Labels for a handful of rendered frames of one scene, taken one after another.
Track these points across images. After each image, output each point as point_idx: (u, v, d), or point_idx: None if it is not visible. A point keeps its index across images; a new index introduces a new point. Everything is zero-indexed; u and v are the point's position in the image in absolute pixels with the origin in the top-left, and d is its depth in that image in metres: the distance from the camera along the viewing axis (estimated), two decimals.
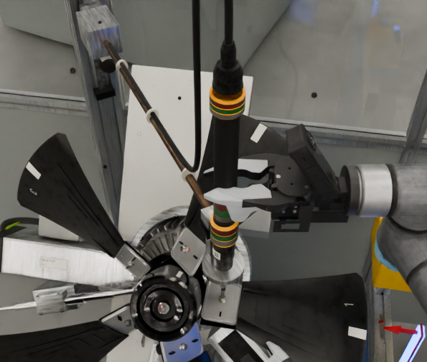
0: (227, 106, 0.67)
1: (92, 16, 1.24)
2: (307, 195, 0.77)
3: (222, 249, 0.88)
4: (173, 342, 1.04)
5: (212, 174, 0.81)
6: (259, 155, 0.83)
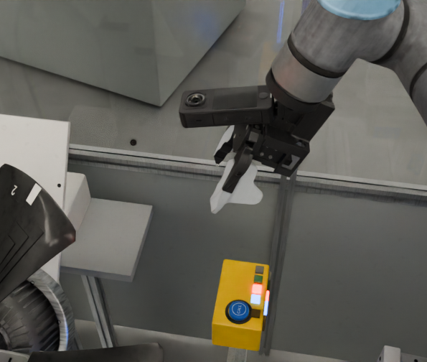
0: None
1: None
2: (248, 136, 0.69)
3: None
4: None
5: (218, 159, 0.82)
6: None
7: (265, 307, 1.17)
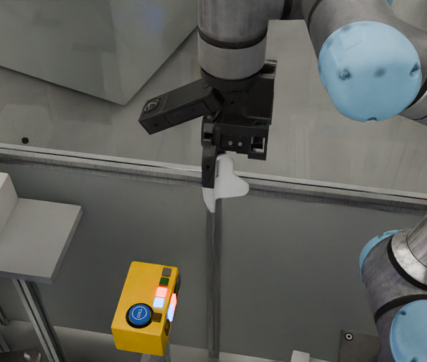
0: None
1: None
2: (204, 128, 0.68)
3: None
4: None
5: None
6: None
7: (169, 311, 1.13)
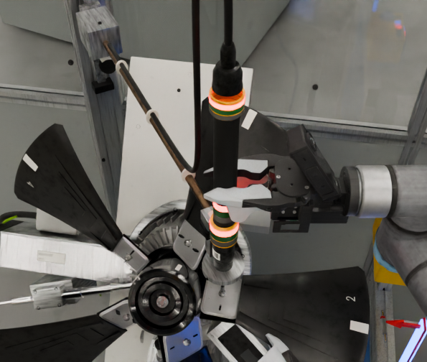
0: (227, 107, 0.67)
1: (92, 17, 1.24)
2: (307, 196, 0.77)
3: (222, 250, 0.88)
4: (128, 308, 1.02)
5: (212, 174, 0.81)
6: (259, 156, 0.83)
7: None
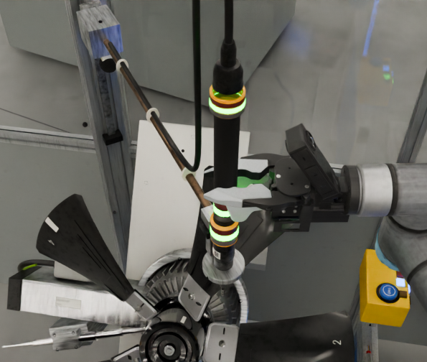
0: (227, 105, 0.67)
1: (92, 16, 1.24)
2: (307, 195, 0.77)
3: (222, 249, 0.88)
4: (138, 353, 1.15)
5: (212, 174, 0.81)
6: (259, 155, 0.82)
7: (407, 289, 1.38)
